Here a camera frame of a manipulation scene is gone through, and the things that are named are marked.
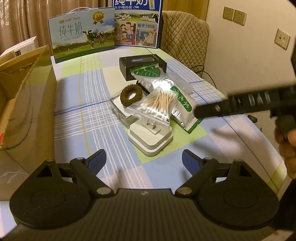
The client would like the silver green tea pouch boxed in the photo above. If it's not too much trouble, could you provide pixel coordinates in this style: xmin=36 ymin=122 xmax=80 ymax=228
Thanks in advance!
xmin=131 ymin=64 xmax=201 ymax=133

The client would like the white power adapter plug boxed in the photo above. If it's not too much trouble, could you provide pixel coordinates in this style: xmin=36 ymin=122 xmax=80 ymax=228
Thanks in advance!
xmin=127 ymin=120 xmax=173 ymax=157

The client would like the cotton swabs plastic bag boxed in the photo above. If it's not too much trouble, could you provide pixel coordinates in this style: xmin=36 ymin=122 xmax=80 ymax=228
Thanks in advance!
xmin=125 ymin=87 xmax=178 ymax=127

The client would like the dark brown hair scrunchie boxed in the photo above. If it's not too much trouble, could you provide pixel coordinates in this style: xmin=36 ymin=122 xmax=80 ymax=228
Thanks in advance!
xmin=120 ymin=84 xmax=143 ymax=107

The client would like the black product box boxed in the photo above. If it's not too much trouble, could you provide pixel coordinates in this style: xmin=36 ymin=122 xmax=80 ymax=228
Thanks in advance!
xmin=119 ymin=54 xmax=167 ymax=81

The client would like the person's right hand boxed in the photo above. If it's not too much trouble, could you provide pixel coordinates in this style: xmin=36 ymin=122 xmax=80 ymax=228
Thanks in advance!
xmin=274 ymin=128 xmax=296 ymax=179

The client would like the brown cardboard box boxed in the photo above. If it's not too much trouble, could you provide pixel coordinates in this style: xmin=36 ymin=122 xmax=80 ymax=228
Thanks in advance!
xmin=1 ymin=45 xmax=57 ymax=201

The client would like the plaid tablecloth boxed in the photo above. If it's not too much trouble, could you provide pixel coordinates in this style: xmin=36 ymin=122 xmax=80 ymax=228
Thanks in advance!
xmin=0 ymin=45 xmax=287 ymax=235

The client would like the quilted beige chair cover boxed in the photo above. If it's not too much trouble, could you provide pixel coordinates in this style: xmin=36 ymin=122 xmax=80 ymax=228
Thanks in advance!
xmin=160 ymin=11 xmax=209 ymax=74

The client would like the white appliance box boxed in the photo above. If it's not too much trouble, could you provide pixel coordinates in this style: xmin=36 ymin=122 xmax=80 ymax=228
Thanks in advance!
xmin=1 ymin=36 xmax=39 ymax=57

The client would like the dark blue milk carton box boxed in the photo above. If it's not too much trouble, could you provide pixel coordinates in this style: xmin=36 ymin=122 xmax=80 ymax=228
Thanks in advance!
xmin=111 ymin=0 xmax=163 ymax=48

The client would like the light blue milk carton box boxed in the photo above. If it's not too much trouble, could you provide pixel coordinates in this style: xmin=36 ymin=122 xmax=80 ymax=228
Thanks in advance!
xmin=48 ymin=8 xmax=115 ymax=63

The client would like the beige curtain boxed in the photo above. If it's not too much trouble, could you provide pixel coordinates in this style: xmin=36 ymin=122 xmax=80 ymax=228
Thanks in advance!
xmin=0 ymin=0 xmax=111 ymax=53

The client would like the single wall socket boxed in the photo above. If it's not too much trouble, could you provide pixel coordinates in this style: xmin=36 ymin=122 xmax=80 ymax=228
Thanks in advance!
xmin=274 ymin=29 xmax=290 ymax=50

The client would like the black power cable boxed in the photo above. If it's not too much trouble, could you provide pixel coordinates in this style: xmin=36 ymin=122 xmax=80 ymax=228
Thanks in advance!
xmin=189 ymin=65 xmax=218 ymax=90

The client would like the double wall socket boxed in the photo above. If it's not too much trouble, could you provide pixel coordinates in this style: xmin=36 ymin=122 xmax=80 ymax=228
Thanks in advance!
xmin=222 ymin=6 xmax=247 ymax=26

